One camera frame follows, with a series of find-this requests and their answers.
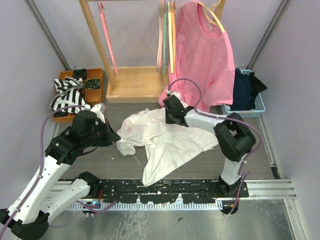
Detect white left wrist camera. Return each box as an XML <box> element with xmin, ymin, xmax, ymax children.
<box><xmin>90</xmin><ymin>103</ymin><xmax>106</xmax><ymax>124</ymax></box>

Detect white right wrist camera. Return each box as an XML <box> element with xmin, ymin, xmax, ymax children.
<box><xmin>166</xmin><ymin>90</ymin><xmax>181</xmax><ymax>101</ymax></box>

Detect wooden clothes rack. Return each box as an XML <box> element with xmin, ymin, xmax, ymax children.
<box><xmin>78</xmin><ymin>0</ymin><xmax>227</xmax><ymax>104</ymax></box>

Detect dark navy garment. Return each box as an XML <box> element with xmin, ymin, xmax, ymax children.
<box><xmin>230</xmin><ymin>68</ymin><xmax>256</xmax><ymax>111</ymax></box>

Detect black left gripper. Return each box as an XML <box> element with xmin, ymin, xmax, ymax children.
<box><xmin>83</xmin><ymin>118</ymin><xmax>121</xmax><ymax>148</ymax></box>

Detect pink t shirt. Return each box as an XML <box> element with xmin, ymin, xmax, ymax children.
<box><xmin>168</xmin><ymin>1</ymin><xmax>235</xmax><ymax>112</ymax></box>

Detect green hanger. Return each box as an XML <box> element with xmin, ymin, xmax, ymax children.
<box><xmin>162</xmin><ymin>1</ymin><xmax>168</xmax><ymax>75</ymax></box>

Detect natural wood hanger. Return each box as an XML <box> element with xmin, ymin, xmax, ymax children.
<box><xmin>197</xmin><ymin>0</ymin><xmax>226</xmax><ymax>33</ymax></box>

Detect yellow hanger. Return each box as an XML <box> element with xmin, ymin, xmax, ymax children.
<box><xmin>168</xmin><ymin>0</ymin><xmax>174</xmax><ymax>74</ymax></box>

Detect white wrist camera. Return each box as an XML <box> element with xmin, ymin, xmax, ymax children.
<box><xmin>166</xmin><ymin>90</ymin><xmax>181</xmax><ymax>101</ymax></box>
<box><xmin>90</xmin><ymin>103</ymin><xmax>106</xmax><ymax>124</ymax></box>

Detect white t shirt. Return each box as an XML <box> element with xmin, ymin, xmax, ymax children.
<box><xmin>116</xmin><ymin>108</ymin><xmax>218</xmax><ymax>187</ymax></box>

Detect light pink hanger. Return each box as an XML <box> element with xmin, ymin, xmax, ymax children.
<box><xmin>156</xmin><ymin>0</ymin><xmax>165</xmax><ymax>72</ymax></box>

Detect orange wooden organizer tray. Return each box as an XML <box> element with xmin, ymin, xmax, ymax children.
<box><xmin>53</xmin><ymin>67</ymin><xmax>104</xmax><ymax>124</ymax></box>

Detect green black rolled socks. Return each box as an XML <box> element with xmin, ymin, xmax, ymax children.
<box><xmin>85</xmin><ymin>78</ymin><xmax>101</xmax><ymax>90</ymax></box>

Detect black white striped shirt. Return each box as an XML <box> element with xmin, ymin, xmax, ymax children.
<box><xmin>49</xmin><ymin>77</ymin><xmax>91</xmax><ymax>114</ymax></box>

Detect black garment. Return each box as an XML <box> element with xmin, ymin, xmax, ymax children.
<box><xmin>249</xmin><ymin>72</ymin><xmax>267</xmax><ymax>98</ymax></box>

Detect blue plastic basket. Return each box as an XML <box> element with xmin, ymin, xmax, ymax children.
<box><xmin>221</xmin><ymin>69</ymin><xmax>266</xmax><ymax>118</ymax></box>

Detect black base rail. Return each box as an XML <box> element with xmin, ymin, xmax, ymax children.
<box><xmin>87</xmin><ymin>179</ymin><xmax>249</xmax><ymax>207</ymax></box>

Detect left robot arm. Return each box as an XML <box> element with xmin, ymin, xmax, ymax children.
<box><xmin>0</xmin><ymin>103</ymin><xmax>121</xmax><ymax>240</ymax></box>

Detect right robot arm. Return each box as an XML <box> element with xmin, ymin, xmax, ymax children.
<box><xmin>163</xmin><ymin>95</ymin><xmax>256</xmax><ymax>197</ymax></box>

